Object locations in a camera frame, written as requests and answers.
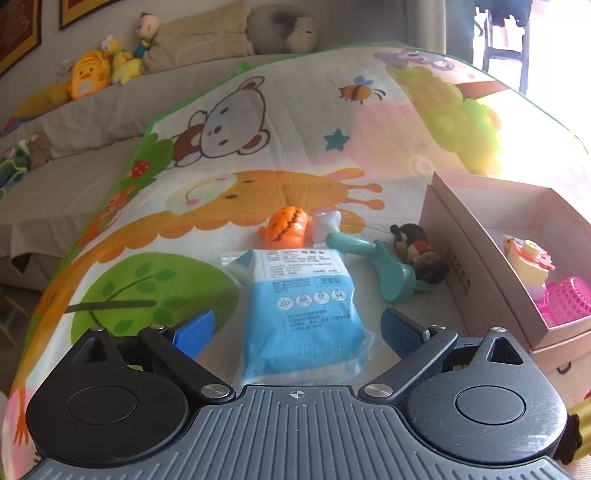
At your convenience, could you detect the beige pillow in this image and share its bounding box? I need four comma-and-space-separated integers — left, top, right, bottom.
144, 8, 256, 73

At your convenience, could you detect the black-haired doll figurine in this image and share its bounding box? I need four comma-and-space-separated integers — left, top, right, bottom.
389, 223, 450, 283

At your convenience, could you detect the printed play mat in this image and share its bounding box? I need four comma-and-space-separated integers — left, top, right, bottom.
7, 39, 591, 416

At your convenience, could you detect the doll with red hat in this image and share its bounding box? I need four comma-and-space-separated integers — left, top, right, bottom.
133, 13, 157, 60

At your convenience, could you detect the blue face mask packet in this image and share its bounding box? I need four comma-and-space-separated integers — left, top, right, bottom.
221, 247, 378, 385

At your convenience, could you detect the teal toy hair dryer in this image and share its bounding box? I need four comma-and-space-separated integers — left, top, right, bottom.
325, 232, 435, 303

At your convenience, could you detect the dark chair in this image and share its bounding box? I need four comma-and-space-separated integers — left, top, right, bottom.
475, 0, 533, 94

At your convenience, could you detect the pink cardboard box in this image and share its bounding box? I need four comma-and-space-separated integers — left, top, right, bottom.
418, 171, 591, 376

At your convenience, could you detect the orange toy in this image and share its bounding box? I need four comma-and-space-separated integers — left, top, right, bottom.
257, 205, 309, 252

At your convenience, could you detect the small white-faced yellow plush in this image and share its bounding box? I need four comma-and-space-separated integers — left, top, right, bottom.
100, 34, 124, 62

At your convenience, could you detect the brown plush toy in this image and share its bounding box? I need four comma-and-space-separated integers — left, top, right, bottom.
24, 133, 52, 170

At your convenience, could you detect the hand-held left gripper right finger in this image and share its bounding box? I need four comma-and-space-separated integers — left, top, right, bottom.
362, 308, 528, 400

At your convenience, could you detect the white toy figure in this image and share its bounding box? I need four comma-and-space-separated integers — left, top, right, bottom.
308, 209, 346, 250

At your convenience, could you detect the grey neck pillow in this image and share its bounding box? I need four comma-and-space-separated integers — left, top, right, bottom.
246, 4, 320, 56

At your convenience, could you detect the yellow duck plush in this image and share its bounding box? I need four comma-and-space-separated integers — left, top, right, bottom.
68, 50, 114, 101

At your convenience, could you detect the yellow-green plush toy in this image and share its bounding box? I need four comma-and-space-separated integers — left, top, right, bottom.
112, 54, 145, 86

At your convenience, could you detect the yellow object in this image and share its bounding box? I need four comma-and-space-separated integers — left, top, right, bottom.
556, 396, 591, 466

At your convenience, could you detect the large dark picture frame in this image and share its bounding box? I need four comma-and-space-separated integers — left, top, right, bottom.
0, 0, 43, 75

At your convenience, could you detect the pink toy basket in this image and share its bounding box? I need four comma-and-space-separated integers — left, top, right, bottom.
536, 276, 591, 328

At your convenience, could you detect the wooden stool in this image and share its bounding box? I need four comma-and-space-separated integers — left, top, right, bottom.
0, 285, 29, 348

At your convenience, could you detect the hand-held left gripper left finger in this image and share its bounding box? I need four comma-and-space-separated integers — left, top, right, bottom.
74, 310, 236, 402

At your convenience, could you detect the yellow toy with pink flower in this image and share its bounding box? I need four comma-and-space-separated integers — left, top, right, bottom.
502, 233, 553, 297

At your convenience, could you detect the long yellow plush toy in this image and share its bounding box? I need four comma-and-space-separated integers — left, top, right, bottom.
13, 83, 71, 121

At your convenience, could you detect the beige sofa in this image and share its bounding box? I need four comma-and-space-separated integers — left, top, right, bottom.
0, 0, 476, 289

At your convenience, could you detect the small dark picture frame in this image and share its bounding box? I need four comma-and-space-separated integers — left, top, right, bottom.
58, 0, 122, 31

